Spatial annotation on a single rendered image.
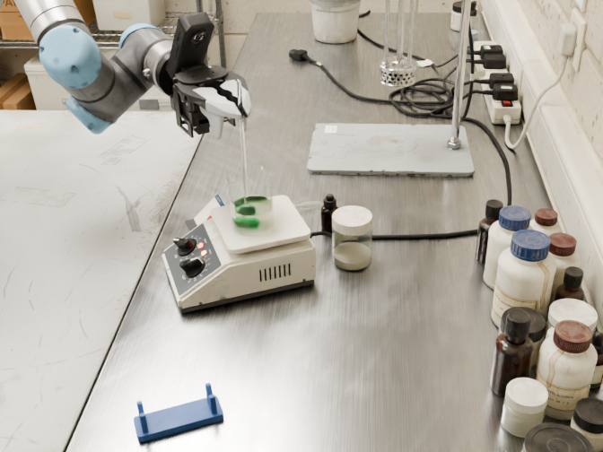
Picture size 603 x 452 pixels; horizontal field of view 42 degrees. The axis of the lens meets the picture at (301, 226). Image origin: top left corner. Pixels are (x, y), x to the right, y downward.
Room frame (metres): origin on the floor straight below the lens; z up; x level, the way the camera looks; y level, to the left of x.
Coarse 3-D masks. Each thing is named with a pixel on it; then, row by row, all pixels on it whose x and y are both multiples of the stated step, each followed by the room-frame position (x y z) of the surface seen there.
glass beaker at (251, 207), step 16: (240, 176) 0.96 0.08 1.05; (256, 176) 0.96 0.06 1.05; (272, 176) 0.93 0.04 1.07; (240, 192) 0.90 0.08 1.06; (256, 192) 0.90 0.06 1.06; (272, 192) 0.93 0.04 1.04; (240, 208) 0.91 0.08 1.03; (256, 208) 0.90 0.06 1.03; (272, 208) 0.92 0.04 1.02; (240, 224) 0.91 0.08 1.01; (256, 224) 0.90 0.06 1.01; (272, 224) 0.92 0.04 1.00
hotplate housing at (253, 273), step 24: (216, 240) 0.93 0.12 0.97; (240, 264) 0.87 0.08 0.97; (264, 264) 0.88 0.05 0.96; (288, 264) 0.89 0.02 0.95; (312, 264) 0.90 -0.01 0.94; (192, 288) 0.85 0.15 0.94; (216, 288) 0.86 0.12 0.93; (240, 288) 0.87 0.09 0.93; (264, 288) 0.88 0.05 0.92; (288, 288) 0.89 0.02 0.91
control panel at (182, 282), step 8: (200, 224) 0.98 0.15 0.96; (192, 232) 0.97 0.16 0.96; (200, 232) 0.96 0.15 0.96; (200, 240) 0.94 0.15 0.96; (208, 240) 0.93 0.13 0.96; (168, 248) 0.96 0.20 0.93; (176, 248) 0.95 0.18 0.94; (200, 248) 0.92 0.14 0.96; (208, 248) 0.91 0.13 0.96; (168, 256) 0.94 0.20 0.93; (176, 256) 0.93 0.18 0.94; (184, 256) 0.92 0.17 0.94; (192, 256) 0.92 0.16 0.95; (200, 256) 0.91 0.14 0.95; (208, 256) 0.90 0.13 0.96; (216, 256) 0.89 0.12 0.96; (168, 264) 0.93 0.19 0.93; (176, 264) 0.92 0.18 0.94; (208, 264) 0.88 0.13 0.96; (216, 264) 0.88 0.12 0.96; (176, 272) 0.90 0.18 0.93; (184, 272) 0.89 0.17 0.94; (208, 272) 0.87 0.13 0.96; (176, 280) 0.88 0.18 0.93; (184, 280) 0.88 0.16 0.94; (192, 280) 0.87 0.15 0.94; (200, 280) 0.86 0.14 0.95; (184, 288) 0.86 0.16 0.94
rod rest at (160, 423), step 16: (208, 384) 0.67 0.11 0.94; (208, 400) 0.66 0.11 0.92; (144, 416) 0.62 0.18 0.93; (160, 416) 0.65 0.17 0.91; (176, 416) 0.65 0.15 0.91; (192, 416) 0.65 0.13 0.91; (208, 416) 0.64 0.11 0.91; (144, 432) 0.62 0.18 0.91; (160, 432) 0.62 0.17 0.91; (176, 432) 0.63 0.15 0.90
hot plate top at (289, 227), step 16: (224, 208) 0.98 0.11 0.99; (288, 208) 0.98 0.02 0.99; (224, 224) 0.94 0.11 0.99; (288, 224) 0.93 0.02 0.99; (304, 224) 0.93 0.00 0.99; (224, 240) 0.90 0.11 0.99; (240, 240) 0.89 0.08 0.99; (256, 240) 0.89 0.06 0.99; (272, 240) 0.89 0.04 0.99; (288, 240) 0.90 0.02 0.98
